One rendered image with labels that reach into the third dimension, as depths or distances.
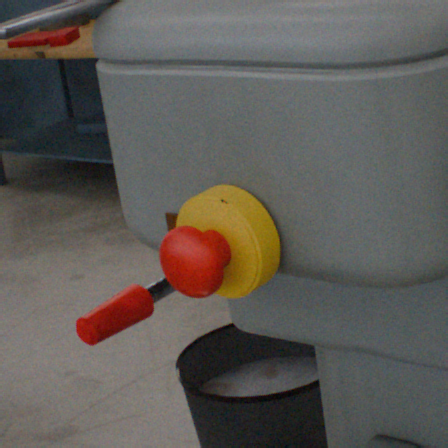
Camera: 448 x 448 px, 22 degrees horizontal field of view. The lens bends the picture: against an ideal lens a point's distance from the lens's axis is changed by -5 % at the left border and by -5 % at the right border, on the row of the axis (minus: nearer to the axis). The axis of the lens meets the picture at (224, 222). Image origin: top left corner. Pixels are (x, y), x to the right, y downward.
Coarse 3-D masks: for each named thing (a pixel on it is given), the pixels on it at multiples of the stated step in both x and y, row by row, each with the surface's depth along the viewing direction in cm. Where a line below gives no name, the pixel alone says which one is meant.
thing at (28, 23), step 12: (72, 0) 69; (84, 0) 68; (96, 0) 68; (108, 0) 69; (36, 12) 67; (48, 12) 66; (60, 12) 66; (72, 12) 67; (84, 12) 68; (0, 24) 65; (12, 24) 64; (24, 24) 64; (36, 24) 65; (48, 24) 66; (0, 36) 63; (12, 36) 64
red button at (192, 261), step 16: (176, 240) 62; (192, 240) 62; (208, 240) 62; (224, 240) 64; (160, 256) 64; (176, 256) 62; (192, 256) 62; (208, 256) 62; (224, 256) 63; (176, 272) 63; (192, 272) 62; (208, 272) 62; (176, 288) 64; (192, 288) 62; (208, 288) 62
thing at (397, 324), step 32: (288, 288) 79; (320, 288) 77; (352, 288) 75; (384, 288) 73; (416, 288) 71; (256, 320) 82; (288, 320) 80; (320, 320) 78; (352, 320) 76; (384, 320) 74; (416, 320) 72; (352, 352) 78; (384, 352) 75; (416, 352) 73
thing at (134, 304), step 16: (128, 288) 74; (144, 288) 74; (160, 288) 75; (112, 304) 72; (128, 304) 73; (144, 304) 74; (80, 320) 72; (96, 320) 71; (112, 320) 72; (128, 320) 73; (80, 336) 72; (96, 336) 71
